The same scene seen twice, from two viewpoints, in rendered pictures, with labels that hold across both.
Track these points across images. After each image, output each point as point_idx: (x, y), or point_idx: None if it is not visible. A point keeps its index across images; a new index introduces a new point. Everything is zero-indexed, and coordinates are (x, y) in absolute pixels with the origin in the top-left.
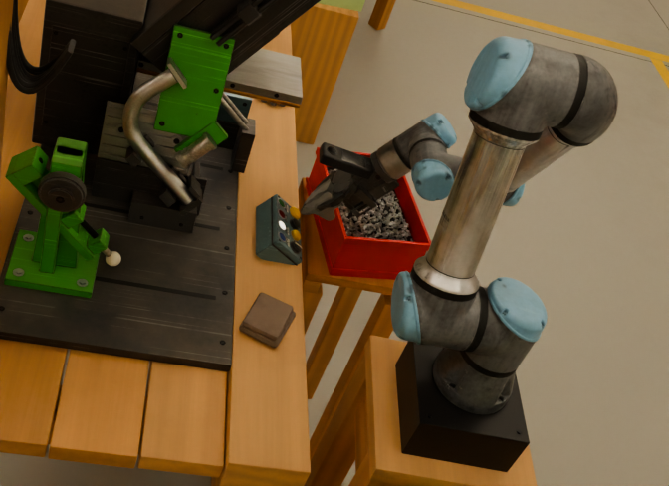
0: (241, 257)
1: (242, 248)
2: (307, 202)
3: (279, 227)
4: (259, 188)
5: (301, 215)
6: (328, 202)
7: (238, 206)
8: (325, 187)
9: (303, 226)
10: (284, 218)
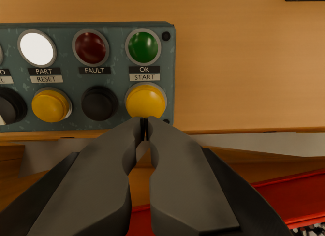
0: (7, 3)
1: (35, 4)
2: (150, 124)
3: (14, 36)
4: (245, 36)
5: (272, 160)
6: (15, 210)
7: None
8: (173, 192)
9: (241, 162)
10: (80, 59)
